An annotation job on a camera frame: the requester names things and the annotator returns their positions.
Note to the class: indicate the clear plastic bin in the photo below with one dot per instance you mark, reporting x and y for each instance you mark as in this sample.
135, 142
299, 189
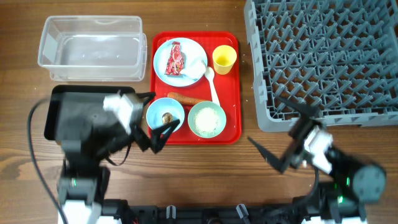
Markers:
93, 48

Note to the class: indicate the yellow plastic cup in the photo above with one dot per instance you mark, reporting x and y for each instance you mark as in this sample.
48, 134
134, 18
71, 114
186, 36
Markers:
224, 57

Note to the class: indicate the white rice pile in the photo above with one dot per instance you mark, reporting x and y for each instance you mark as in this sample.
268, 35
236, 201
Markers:
206, 121

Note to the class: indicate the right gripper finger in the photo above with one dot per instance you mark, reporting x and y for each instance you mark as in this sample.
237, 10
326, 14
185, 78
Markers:
279, 164
304, 110

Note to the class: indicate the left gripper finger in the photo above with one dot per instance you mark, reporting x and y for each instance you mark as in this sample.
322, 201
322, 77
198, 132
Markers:
144, 98
158, 136

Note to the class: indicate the grey dishwasher rack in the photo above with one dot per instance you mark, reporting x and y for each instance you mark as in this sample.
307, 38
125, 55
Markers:
338, 56

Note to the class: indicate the light green bowl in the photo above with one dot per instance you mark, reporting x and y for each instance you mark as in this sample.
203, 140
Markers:
218, 109

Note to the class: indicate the red snack wrapper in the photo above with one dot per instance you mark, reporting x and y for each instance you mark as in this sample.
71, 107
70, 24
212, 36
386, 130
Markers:
175, 63

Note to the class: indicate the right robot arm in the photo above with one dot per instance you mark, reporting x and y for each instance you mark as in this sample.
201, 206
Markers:
343, 184

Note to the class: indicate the red serving tray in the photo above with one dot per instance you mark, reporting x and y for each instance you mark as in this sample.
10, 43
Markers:
227, 86

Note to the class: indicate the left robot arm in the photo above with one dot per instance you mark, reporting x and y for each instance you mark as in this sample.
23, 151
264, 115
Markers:
86, 140

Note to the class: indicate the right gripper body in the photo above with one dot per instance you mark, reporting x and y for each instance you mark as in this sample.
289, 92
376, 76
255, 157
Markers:
318, 132

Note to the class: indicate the light blue bowl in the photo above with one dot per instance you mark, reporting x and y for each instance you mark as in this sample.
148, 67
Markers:
161, 106

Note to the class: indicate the brown food scrap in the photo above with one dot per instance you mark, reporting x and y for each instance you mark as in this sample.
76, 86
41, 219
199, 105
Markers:
167, 118

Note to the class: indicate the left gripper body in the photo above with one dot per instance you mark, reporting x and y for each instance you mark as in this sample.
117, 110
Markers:
117, 101

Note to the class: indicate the white tissue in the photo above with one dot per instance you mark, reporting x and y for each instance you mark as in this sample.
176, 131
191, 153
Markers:
195, 70

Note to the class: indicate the white plastic spoon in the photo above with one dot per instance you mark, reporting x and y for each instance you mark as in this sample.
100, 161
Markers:
210, 75

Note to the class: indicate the black waste tray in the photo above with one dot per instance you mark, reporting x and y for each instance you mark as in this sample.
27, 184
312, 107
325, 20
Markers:
59, 105

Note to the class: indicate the orange carrot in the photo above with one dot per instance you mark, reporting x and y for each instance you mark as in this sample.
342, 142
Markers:
184, 100

